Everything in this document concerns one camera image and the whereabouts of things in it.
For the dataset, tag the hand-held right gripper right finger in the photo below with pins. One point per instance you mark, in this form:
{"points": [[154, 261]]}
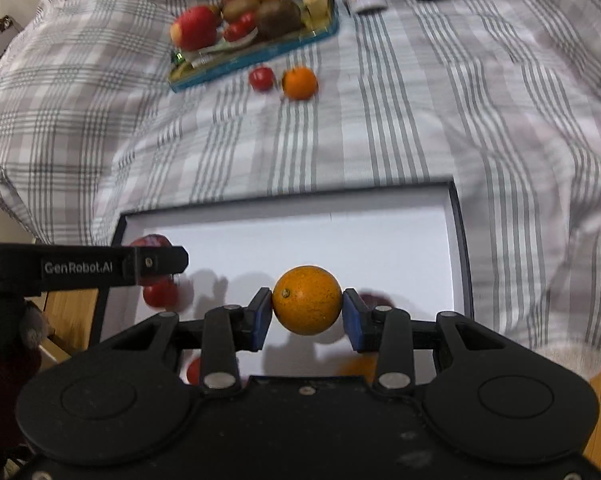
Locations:
{"points": [[353, 322]]}

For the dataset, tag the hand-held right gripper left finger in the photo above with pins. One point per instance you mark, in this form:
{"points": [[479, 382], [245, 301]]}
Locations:
{"points": [[263, 317]]}

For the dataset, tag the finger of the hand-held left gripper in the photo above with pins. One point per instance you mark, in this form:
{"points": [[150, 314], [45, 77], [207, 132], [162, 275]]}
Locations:
{"points": [[160, 262]]}

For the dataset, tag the cherry tomato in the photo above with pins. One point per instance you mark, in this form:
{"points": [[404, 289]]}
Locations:
{"points": [[234, 31], [262, 79], [194, 371], [160, 294], [247, 19]]}

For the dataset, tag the black box with white inside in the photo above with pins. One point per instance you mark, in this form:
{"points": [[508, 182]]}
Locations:
{"points": [[380, 240]]}

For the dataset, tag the person's left hand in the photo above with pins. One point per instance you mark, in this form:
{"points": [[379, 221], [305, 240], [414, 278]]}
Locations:
{"points": [[34, 327]]}

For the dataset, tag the green candy wrapper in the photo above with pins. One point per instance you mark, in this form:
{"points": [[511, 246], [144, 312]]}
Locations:
{"points": [[178, 58]]}

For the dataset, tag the white lace cloth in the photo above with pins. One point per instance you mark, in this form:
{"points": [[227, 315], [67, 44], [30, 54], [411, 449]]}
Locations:
{"points": [[573, 357]]}

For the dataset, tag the white spoon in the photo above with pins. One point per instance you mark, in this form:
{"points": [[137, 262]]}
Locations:
{"points": [[220, 46]]}

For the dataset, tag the tangerine with leaf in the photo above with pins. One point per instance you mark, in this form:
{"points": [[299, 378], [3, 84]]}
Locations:
{"points": [[300, 83]]}

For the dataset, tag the grey plaid blanket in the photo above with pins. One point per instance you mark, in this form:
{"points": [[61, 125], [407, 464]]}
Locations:
{"points": [[455, 110]]}

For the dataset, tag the red apple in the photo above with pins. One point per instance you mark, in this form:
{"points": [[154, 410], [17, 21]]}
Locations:
{"points": [[195, 27]]}

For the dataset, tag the teal metal tray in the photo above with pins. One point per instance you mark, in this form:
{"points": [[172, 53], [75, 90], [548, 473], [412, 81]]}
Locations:
{"points": [[280, 42]]}

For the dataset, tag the brown kiwi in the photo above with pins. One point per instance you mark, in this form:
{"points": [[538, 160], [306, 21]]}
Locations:
{"points": [[240, 7], [280, 19]]}

